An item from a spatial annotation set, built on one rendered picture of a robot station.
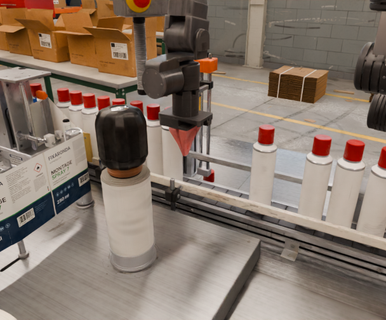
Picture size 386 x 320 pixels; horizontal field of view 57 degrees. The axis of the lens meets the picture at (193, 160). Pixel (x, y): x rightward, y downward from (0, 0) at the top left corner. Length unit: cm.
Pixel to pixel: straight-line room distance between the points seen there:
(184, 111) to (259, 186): 23
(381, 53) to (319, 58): 526
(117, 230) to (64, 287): 14
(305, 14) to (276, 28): 54
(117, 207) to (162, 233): 19
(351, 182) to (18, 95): 83
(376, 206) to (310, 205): 12
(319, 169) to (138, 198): 36
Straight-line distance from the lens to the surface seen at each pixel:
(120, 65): 259
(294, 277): 77
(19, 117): 107
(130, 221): 62
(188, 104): 73
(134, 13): 89
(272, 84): 495
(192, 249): 73
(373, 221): 78
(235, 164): 87
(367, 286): 80
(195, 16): 71
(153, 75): 67
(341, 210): 78
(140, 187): 60
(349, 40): 622
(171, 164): 90
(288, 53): 658
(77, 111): 105
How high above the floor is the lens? 135
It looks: 26 degrees down
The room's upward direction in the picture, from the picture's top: straight up
